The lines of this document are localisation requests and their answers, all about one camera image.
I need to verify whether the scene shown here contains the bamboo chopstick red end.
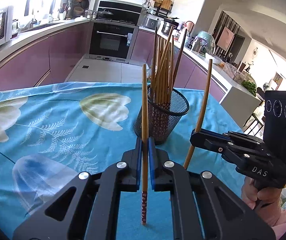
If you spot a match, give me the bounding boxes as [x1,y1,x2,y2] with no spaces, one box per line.
[141,64,148,225]

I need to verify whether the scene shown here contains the dark wooden chopstick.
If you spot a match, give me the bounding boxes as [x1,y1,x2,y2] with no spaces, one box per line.
[172,29,187,88]

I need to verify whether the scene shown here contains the right hand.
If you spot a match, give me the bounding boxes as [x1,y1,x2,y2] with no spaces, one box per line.
[241,177,282,209]

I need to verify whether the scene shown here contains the black mesh utensil holder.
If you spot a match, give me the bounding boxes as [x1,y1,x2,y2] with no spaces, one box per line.
[147,84,190,145]

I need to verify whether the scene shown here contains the blue floral tablecloth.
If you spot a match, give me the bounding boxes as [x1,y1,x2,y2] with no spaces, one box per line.
[0,82,244,239]

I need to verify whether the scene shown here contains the mint green appliance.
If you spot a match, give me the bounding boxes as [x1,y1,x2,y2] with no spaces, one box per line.
[191,31,215,55]

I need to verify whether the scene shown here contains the pink thermos jug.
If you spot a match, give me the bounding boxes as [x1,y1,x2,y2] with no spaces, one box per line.
[185,21,195,34]

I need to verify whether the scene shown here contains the steel stock pot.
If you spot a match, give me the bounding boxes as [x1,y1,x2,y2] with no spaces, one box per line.
[161,17,179,35]

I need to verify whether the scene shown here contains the silver rice cooker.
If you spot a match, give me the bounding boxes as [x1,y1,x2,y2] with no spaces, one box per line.
[141,17,159,30]

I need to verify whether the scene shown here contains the black built-in oven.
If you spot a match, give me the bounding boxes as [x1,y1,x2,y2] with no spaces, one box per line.
[88,20,139,63]

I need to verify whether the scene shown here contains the black range hood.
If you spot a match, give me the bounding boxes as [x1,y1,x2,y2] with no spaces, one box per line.
[97,0,142,25]

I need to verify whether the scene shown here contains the pink lower cabinets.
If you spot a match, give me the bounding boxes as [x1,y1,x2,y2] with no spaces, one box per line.
[0,21,228,103]

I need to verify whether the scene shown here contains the black wok with lid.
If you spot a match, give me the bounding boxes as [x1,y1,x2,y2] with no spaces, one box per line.
[96,10,114,20]

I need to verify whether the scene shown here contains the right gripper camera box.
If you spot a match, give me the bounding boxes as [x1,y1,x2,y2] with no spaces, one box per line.
[263,90,286,164]

